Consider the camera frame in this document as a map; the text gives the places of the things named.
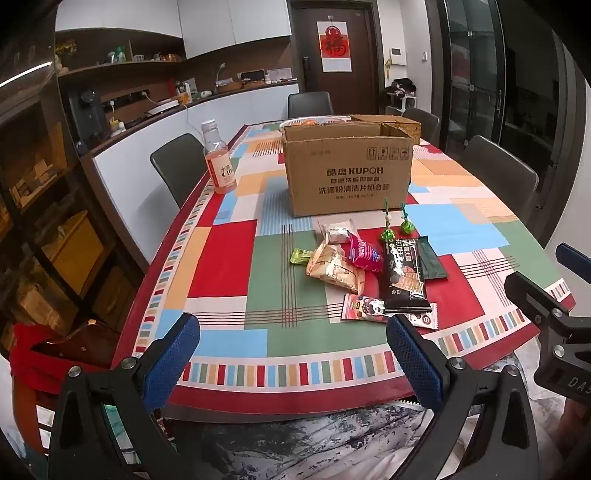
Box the dark brown door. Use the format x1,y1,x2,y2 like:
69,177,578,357
290,0,384,116

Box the dark green snack packet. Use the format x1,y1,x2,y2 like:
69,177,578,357
418,235,450,280

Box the person's right hand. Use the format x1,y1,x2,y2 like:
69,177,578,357
560,399,591,462

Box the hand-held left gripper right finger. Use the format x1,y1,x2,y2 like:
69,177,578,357
386,314,541,480

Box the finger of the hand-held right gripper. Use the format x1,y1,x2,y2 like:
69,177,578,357
555,243,591,278
504,272,578,330

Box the red cloth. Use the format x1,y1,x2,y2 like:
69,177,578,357
9,322,70,455

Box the red and white snack packet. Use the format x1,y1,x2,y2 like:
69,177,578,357
341,293,438,330

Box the green candy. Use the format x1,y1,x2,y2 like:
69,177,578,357
398,202,416,237
379,198,397,243

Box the pink drink bottle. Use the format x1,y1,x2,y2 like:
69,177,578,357
201,120,238,195

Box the brown cardboard box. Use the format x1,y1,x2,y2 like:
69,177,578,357
281,121,415,217

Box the red and white wall calendar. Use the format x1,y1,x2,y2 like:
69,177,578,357
317,21,353,73

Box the dark grey dining chair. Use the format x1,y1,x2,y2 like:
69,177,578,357
150,134,206,208
287,91,334,118
460,135,540,210
403,107,441,145

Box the black glass door cabinet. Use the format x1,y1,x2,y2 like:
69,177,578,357
438,0,578,222

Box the long black snack packet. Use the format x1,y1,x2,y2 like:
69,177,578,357
379,237,432,315

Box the wooden glass display cabinet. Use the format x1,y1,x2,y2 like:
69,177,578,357
0,74,144,333

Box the colourful patchwork tablecloth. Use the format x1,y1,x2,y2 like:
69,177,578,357
117,121,578,416

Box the beige bread packet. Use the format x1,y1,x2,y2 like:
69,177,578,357
306,242,366,295

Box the pink snack packet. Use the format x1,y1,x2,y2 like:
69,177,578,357
347,233,385,274

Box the white fruit basket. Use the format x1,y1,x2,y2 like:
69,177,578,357
279,117,352,132

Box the white shoe rack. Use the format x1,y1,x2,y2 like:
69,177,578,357
385,78,416,114

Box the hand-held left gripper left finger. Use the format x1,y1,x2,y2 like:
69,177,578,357
48,313,201,480

